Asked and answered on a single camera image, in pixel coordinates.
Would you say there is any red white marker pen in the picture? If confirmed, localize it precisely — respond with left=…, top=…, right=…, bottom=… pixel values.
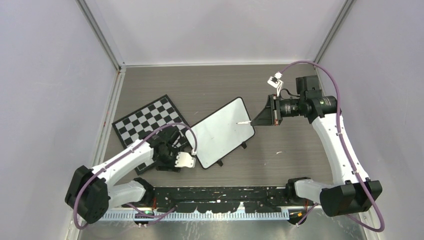
left=236, top=121, right=252, bottom=125

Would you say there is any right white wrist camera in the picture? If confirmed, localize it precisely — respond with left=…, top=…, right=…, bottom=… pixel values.
left=267, top=71, right=284, bottom=97

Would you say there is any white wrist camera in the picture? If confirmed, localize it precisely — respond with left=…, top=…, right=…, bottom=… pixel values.
left=174, top=152, right=197, bottom=168
left=267, top=71, right=284, bottom=97

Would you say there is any black white chessboard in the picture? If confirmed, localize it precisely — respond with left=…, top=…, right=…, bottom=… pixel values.
left=112, top=94, right=189, bottom=176

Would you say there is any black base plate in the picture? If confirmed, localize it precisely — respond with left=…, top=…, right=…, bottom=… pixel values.
left=132, top=186, right=313, bottom=214

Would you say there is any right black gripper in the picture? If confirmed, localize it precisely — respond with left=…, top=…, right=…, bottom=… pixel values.
left=251, top=93, right=306, bottom=126

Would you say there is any slotted cable duct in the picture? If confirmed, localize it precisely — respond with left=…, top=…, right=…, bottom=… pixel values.
left=100, top=209, right=290, bottom=222

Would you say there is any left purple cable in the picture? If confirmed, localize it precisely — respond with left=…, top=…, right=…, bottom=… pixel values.
left=72, top=122, right=199, bottom=231

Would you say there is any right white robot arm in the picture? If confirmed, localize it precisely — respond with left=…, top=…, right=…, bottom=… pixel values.
left=249, top=75, right=383, bottom=217

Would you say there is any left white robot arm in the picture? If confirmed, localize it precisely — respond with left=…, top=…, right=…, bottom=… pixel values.
left=64, top=123, right=179, bottom=230

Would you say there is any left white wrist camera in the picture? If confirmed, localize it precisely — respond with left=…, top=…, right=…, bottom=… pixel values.
left=174, top=152, right=197, bottom=168

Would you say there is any white whiteboard black frame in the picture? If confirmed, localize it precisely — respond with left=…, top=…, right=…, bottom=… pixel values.
left=184, top=97, right=256, bottom=170

